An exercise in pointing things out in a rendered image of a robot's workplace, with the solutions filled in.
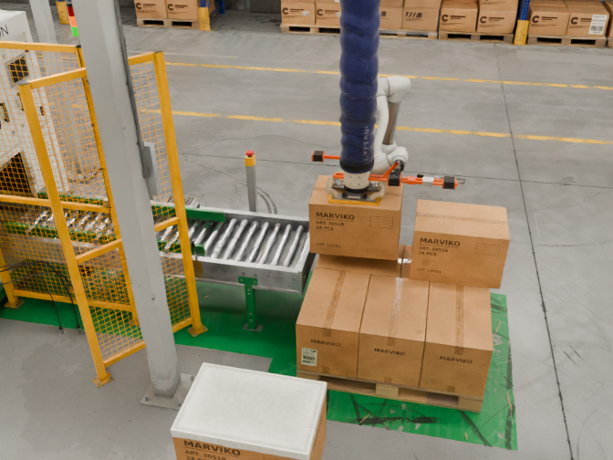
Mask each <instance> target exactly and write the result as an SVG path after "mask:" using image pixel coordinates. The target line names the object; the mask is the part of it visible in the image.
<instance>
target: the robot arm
mask: <svg viewBox="0 0 613 460"><path fill-rule="evenodd" d="M377 78H378V92H377V95H376V96H377V109H378V111H379V115H380V119H379V127H378V130H377V134H376V138H375V142H374V148H373V149H374V166H373V169H372V170H371V171H369V174H375V175H382V174H384V173H385V172H386V171H387V170H388V169H389V168H390V167H391V166H392V165H393V164H394V163H395V162H398V163H399V165H398V166H397V167H396V168H395V169H394V172H395V173H394V179H399V175H400V174H399V173H400V172H402V171H403V170H404V168H405V165H406V162H407V160H408V158H409V154H408V152H407V150H406V149H405V148H404V147H399V146H397V144H396V142H395V141H394V136H395V130H396V125H397V119H398V114H399V108H400V102H401V101H402V99H403V97H404V96H405V94H406V93H408V92H409V91H410V88H411V83H410V80H409V79H408V78H406V77H403V76H393V77H387V78H379V76H377Z"/></svg>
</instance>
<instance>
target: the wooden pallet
mask: <svg viewBox="0 0 613 460"><path fill-rule="evenodd" d="M296 377H297V378H302V379H308V380H313V381H319V382H326V383H327V389H328V390H334V391H340V392H351V393H356V394H363V395H368V396H375V397H380V398H387V399H392V400H399V401H404V402H411V403H421V404H428V405H433V406H440V407H445V408H452V409H457V410H464V411H469V412H476V413H480V412H481V408H482V403H483V397H480V396H473V395H468V394H461V393H455V392H444V391H437V390H432V389H425V388H420V384H419V387H413V386H407V385H401V384H395V383H388V382H377V381H371V380H365V379H359V378H352V377H347V376H340V375H334V374H328V373H322V372H315V371H304V370H298V369H296Z"/></svg>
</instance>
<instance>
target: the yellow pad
mask: <svg viewBox="0 0 613 460"><path fill-rule="evenodd" d="M327 201H328V202H329V203H338V204H361V205H373V206H379V204H380V198H377V199H376V200H371V199H370V196H369V195H366V194H363V195H361V196H360V199H358V198H348V194H346V193H340V194H339V195H338V197H334V196H332V195H331V194H330V195H329V197H328V200H327Z"/></svg>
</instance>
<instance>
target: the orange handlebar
mask: <svg viewBox="0 0 613 460"><path fill-rule="evenodd" d="M339 157H340V156H337V155H325V156H324V159H337V160H339ZM370 176H375V177H380V178H372V177H370ZM381 176H382V175H375V174H370V175H369V178H368V181H378V182H387V181H388V176H387V177H386V178H381ZM333 177H334V178H338V179H344V173H343V172H334V173H333ZM400 182H401V183H406V184H414V185H415V184H422V178H416V176H408V177H401V180H400ZM433 185H442V179H433Z"/></svg>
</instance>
